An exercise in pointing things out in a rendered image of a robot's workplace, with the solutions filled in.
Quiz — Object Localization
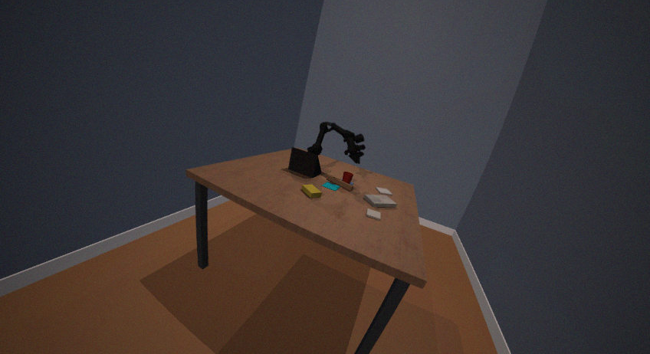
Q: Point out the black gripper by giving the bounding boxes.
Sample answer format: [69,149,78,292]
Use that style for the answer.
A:
[344,143,364,164]

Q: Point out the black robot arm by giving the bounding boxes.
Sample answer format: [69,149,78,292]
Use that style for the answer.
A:
[307,122,366,155]

